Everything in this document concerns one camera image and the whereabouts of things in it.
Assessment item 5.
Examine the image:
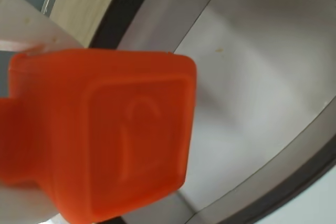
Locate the orange plastic cube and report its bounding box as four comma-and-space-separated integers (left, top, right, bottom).
0, 48, 198, 224

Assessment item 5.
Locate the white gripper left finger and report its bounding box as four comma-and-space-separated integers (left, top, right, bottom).
0, 180, 64, 224

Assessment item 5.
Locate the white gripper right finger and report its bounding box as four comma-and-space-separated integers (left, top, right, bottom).
0, 0, 88, 56

